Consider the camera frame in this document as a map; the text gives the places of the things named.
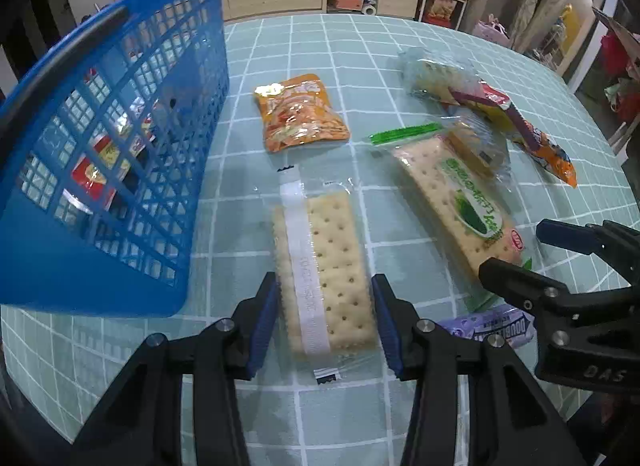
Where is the orange printed snack packet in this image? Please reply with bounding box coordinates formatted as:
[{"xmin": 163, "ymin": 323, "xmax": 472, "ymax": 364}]
[{"xmin": 510, "ymin": 118, "xmax": 578, "ymax": 189}]

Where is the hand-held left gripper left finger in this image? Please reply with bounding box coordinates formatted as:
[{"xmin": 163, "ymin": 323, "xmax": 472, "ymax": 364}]
[{"xmin": 70, "ymin": 272, "xmax": 281, "ymax": 466}]

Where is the small clear biscuit packet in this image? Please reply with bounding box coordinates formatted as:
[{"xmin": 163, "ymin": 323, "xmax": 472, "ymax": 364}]
[{"xmin": 440, "ymin": 118, "xmax": 513, "ymax": 181}]

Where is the green label cracker packet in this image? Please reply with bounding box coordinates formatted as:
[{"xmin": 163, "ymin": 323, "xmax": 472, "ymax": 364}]
[{"xmin": 369, "ymin": 122, "xmax": 538, "ymax": 311}]

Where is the blue plastic mesh basket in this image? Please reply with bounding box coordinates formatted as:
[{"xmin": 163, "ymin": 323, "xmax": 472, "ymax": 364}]
[{"xmin": 0, "ymin": 0, "xmax": 236, "ymax": 317}]

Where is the purple chewing gum pack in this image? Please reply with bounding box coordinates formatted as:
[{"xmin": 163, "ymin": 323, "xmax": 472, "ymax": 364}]
[{"xmin": 437, "ymin": 306, "xmax": 538, "ymax": 349}]

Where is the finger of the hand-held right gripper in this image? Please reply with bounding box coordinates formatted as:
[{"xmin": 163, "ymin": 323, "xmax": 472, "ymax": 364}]
[
  {"xmin": 478, "ymin": 257, "xmax": 640, "ymax": 333},
  {"xmin": 536, "ymin": 219, "xmax": 640, "ymax": 289}
]

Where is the purple foil snack packet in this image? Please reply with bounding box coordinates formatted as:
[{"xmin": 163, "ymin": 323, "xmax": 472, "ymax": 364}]
[{"xmin": 450, "ymin": 88, "xmax": 538, "ymax": 149}]

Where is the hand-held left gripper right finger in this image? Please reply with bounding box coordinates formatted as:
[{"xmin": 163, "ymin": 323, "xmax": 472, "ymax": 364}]
[{"xmin": 371, "ymin": 273, "xmax": 588, "ymax": 466}]

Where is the clear cracker packet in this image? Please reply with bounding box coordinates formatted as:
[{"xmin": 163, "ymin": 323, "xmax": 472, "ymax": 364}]
[
  {"xmin": 398, "ymin": 47, "xmax": 481, "ymax": 104},
  {"xmin": 255, "ymin": 166, "xmax": 386, "ymax": 387}
]

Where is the crumpled clear cracker packet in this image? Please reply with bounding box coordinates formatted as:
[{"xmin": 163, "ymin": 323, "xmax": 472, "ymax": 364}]
[{"xmin": 398, "ymin": 47, "xmax": 481, "ymax": 104}]

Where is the red yellow snack packet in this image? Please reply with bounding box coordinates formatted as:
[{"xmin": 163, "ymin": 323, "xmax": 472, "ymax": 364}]
[{"xmin": 70, "ymin": 136, "xmax": 136, "ymax": 197}]

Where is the pink bag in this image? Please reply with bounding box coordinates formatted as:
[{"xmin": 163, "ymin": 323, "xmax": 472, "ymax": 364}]
[{"xmin": 472, "ymin": 16, "xmax": 511, "ymax": 49}]

